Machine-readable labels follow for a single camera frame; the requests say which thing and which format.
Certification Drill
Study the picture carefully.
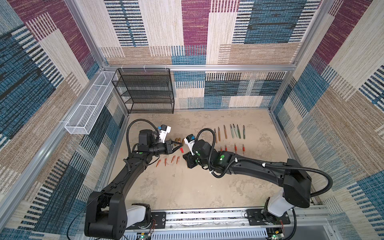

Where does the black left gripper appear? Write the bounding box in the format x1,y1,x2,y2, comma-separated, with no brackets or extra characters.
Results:
148,140,181,157

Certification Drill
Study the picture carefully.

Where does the brown pen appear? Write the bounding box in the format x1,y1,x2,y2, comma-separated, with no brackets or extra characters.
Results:
224,125,228,139
214,128,218,144

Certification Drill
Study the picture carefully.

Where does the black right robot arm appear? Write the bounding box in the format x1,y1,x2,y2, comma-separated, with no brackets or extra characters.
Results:
183,140,312,217

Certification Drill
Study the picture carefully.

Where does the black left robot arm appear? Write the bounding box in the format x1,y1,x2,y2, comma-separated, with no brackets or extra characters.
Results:
84,130,182,240

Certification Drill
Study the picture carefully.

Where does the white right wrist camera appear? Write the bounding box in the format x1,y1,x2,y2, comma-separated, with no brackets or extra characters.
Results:
184,134,196,156

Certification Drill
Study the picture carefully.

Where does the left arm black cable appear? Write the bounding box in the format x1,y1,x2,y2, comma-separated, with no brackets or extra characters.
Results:
125,118,160,157

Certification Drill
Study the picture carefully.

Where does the black wire mesh shelf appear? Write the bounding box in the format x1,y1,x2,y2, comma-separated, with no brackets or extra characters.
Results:
112,68,175,114

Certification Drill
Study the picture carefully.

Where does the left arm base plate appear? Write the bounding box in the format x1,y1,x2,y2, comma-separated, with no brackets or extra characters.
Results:
127,212,167,230

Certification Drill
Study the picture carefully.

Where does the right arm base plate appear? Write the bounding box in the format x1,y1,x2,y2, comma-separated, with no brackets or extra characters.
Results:
244,209,291,226

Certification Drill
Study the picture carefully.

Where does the white wire mesh basket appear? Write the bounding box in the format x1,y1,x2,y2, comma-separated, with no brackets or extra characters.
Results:
65,72,115,135

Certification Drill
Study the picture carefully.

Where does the aluminium mounting rail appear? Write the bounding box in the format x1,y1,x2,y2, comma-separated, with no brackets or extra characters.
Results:
80,205,331,233

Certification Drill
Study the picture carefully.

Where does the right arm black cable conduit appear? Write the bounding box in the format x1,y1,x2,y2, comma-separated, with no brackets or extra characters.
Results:
194,128,334,240

